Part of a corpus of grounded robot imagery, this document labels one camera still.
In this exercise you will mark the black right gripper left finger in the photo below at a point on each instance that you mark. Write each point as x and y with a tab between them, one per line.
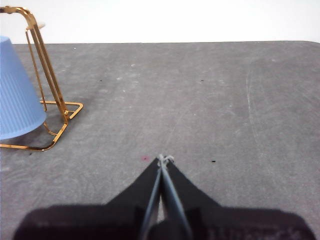
100	222

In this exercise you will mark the blue ribbed cup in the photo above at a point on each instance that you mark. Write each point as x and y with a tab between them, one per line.
17	100

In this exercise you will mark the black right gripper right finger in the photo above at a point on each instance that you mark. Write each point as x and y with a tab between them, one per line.
237	225

